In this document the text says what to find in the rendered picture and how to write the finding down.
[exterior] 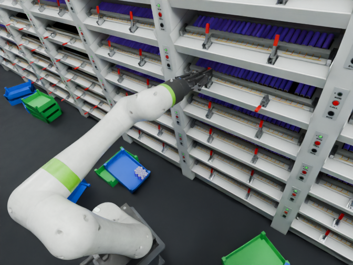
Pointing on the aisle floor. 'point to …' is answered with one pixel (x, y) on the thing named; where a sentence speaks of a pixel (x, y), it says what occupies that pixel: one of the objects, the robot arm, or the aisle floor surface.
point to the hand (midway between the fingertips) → (205, 73)
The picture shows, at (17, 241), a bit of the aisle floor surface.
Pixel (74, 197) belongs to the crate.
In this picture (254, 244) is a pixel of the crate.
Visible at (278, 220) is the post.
